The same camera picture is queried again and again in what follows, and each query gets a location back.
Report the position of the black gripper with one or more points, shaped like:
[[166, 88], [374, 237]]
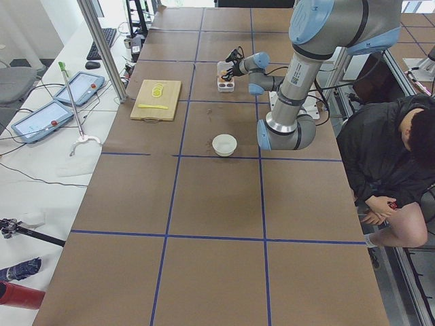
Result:
[[235, 69]]

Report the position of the clear plastic egg box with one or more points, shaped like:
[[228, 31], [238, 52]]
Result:
[[222, 86]]

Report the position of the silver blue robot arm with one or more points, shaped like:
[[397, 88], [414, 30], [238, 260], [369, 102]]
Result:
[[316, 29]]

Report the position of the wooden cutting board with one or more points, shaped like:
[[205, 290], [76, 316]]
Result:
[[169, 98]]

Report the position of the white ceramic bowl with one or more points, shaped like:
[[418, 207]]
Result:
[[224, 145]]

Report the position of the yellow lemon slices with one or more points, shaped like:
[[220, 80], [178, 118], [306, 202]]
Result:
[[157, 90]]

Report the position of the yellow plastic knife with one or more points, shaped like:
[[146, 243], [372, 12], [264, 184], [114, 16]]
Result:
[[144, 106]]

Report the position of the black computer mouse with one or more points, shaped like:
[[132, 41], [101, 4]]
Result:
[[91, 65]]

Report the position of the far blue teach pendant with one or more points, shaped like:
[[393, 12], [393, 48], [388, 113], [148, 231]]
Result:
[[84, 86]]

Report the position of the blue teach pendant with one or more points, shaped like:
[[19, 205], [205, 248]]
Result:
[[42, 122], [84, 86]]

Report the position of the silver reacher grabber tool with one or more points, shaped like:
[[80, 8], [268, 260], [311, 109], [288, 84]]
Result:
[[83, 137]]

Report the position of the person in black jacket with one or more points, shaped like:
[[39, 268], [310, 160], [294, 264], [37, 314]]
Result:
[[388, 153]]

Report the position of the near blue teach pendant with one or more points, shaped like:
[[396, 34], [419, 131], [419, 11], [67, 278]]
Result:
[[42, 122]]

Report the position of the grey office chair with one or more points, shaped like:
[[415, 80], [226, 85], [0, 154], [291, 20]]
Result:
[[16, 82]]

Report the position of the black tripod leg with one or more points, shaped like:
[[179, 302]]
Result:
[[11, 227]]

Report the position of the folded dark blue umbrella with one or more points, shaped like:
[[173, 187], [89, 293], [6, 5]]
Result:
[[22, 270]]

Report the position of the red cylinder bottle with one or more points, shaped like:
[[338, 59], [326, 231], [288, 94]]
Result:
[[21, 297]]

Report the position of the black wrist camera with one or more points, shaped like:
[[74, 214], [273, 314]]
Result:
[[236, 55]]

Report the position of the aluminium frame post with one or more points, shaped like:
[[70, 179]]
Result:
[[92, 21]]

